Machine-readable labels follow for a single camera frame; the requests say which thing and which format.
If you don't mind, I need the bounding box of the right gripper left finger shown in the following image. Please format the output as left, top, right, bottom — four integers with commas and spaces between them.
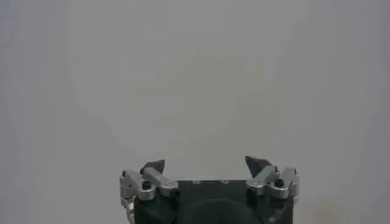
119, 159, 180, 202

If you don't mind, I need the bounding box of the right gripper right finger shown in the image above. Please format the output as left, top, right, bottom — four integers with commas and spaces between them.
244, 155, 300, 200

